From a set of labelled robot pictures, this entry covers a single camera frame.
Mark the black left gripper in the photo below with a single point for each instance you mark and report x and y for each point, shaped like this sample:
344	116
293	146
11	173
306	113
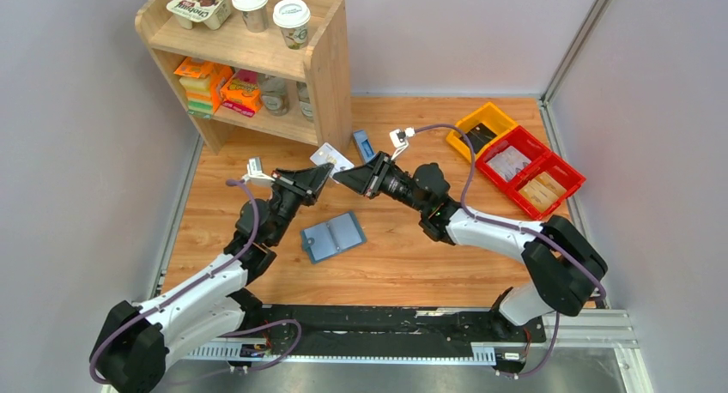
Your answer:
318	177

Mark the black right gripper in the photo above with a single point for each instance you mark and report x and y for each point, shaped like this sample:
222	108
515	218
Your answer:
366	179

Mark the white card with gold chip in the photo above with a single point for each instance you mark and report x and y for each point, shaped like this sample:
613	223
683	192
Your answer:
327	154

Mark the blue leather card holder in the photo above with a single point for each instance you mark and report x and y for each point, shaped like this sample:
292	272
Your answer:
332	237

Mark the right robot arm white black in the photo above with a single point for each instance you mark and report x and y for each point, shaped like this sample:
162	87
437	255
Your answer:
564	268

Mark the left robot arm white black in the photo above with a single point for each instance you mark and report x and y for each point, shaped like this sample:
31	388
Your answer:
199	294

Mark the black card in yellow bin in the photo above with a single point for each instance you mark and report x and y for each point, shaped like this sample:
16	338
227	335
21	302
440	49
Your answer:
480	136

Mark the blue rectangular box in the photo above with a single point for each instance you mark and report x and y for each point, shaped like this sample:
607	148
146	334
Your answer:
364	146

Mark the right glass jar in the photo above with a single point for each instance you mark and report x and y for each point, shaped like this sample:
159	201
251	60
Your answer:
304	101

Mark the glass jar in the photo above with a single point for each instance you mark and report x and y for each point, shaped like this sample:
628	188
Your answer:
304	101
274	94

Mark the left glass jar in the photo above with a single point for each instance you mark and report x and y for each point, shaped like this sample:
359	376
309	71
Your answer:
274	94

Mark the orange pink snack bag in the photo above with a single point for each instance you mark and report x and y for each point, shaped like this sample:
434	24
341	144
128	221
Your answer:
241	93

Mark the stack of coloured sponges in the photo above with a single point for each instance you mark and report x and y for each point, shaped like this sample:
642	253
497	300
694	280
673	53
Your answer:
197	92

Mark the yellow plastic bin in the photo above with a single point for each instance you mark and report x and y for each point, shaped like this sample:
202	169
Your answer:
493	117

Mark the middle red plastic bin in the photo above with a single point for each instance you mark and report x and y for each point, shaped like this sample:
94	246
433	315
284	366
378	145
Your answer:
511	157

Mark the red plastic bin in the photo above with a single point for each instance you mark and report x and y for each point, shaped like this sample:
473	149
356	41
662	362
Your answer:
511	157
544	185

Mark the right white lidded paper cup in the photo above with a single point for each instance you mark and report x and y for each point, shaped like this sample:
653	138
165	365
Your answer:
292	17

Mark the white lidded paper cup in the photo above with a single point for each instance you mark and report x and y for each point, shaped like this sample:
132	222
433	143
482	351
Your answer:
292	17
254	14

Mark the orange snack box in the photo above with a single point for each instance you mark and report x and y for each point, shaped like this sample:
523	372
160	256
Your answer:
219	73

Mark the near red plastic bin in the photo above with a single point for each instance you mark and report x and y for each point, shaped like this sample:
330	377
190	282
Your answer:
544	185

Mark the left white lidded paper cup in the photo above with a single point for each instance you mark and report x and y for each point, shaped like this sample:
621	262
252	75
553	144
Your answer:
254	14

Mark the chocolate pudding cup pack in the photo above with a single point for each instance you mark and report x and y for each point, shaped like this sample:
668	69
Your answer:
189	13

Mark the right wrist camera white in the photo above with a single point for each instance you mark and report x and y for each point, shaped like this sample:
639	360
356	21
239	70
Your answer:
400	140

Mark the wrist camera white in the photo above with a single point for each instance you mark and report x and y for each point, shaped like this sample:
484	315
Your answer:
256	175
400	140

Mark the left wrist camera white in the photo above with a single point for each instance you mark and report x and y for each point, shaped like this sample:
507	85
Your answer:
256	175

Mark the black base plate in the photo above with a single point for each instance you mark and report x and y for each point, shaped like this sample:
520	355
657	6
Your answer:
385	332

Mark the aluminium rail frame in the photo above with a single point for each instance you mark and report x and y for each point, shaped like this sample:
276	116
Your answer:
603	337

